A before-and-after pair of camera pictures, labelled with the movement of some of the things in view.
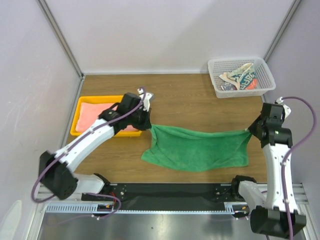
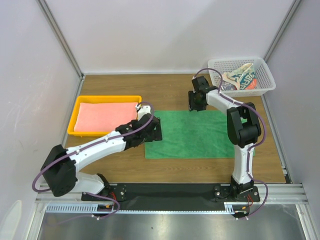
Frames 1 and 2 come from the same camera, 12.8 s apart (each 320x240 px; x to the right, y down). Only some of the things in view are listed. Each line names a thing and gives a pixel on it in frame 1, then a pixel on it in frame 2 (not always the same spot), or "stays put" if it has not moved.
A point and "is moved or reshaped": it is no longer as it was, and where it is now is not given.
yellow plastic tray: [97, 99] stays put
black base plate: [171, 197] stays put
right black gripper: [253, 127] to [196, 104]
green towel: [198, 150] is moved or reshaped
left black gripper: [146, 124] to [155, 134]
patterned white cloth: [243, 78] stays put
